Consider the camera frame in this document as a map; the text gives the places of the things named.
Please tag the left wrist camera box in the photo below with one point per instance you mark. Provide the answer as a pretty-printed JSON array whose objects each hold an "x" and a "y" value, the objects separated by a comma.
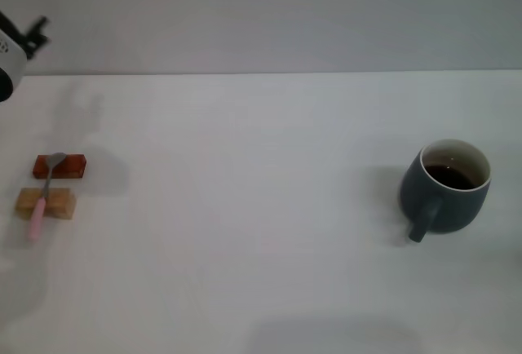
[{"x": 10, "y": 60}]

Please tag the red-brown wooden block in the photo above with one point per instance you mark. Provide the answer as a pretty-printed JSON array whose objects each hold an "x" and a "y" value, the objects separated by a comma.
[{"x": 73, "y": 164}]

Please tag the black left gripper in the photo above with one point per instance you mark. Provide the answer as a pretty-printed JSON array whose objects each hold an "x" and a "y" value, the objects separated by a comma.
[{"x": 8, "y": 24}]

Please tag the dark coffee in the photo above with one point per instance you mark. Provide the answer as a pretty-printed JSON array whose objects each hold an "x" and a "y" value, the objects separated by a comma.
[{"x": 448, "y": 176}]

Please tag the grey ceramic cup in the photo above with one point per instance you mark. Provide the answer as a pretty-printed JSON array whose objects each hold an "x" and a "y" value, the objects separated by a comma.
[{"x": 444, "y": 211}]

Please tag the light wooden block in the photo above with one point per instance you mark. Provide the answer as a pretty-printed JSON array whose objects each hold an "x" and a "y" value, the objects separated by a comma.
[{"x": 61, "y": 203}]

